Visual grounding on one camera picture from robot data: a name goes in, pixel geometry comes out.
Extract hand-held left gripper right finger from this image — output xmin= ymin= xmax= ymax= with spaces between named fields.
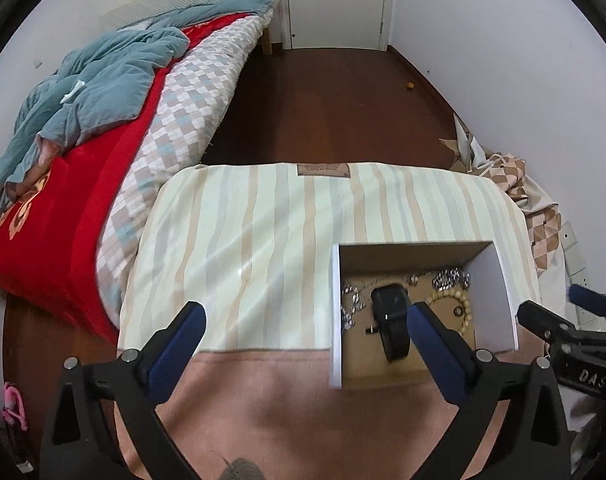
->
xmin=407 ymin=301 xmax=571 ymax=480

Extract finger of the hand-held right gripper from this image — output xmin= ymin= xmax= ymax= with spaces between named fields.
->
xmin=568 ymin=283 xmax=606 ymax=319
xmin=516 ymin=300 xmax=584 ymax=349

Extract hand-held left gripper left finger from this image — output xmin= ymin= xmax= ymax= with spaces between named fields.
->
xmin=40 ymin=301 xmax=207 ymax=480

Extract white cardboard box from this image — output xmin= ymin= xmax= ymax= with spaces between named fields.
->
xmin=328 ymin=241 xmax=520 ymax=392

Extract wooden bead bracelet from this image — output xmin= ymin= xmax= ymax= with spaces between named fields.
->
xmin=425 ymin=287 xmax=472 ymax=338

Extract black smartwatch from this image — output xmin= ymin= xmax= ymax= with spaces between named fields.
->
xmin=370 ymin=284 xmax=413 ymax=364

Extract chunky silver chain bracelet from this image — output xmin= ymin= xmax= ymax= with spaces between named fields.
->
xmin=431 ymin=267 xmax=472 ymax=292

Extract thin pendant necklace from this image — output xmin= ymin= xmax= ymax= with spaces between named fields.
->
xmin=355 ymin=271 xmax=436 ymax=295

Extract thin silver link bracelet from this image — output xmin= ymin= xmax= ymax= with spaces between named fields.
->
xmin=340 ymin=284 xmax=366 ymax=332

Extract white power strip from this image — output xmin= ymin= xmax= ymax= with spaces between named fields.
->
xmin=557 ymin=220 xmax=606 ymax=327

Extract beige checkered cloth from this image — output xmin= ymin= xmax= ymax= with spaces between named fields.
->
xmin=475 ymin=152 xmax=564 ymax=272

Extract checkered fabric pile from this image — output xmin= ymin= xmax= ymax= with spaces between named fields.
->
xmin=463 ymin=125 xmax=571 ymax=281

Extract pink and striped table cloth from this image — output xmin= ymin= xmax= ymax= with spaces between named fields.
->
xmin=116 ymin=162 xmax=542 ymax=480

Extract pink slipper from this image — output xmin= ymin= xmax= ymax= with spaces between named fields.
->
xmin=1 ymin=381 xmax=30 ymax=432

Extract torn cardboard scraps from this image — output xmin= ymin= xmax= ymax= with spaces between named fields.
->
xmin=439 ymin=112 xmax=484 ymax=177

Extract checkered bed sheet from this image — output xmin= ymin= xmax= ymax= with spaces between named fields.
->
xmin=96 ymin=12 xmax=265 ymax=317

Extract teal quilt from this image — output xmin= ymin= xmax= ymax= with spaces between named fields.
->
xmin=0 ymin=0 xmax=277 ymax=233

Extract white door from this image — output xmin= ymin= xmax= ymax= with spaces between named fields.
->
xmin=275 ymin=0 xmax=396 ymax=52

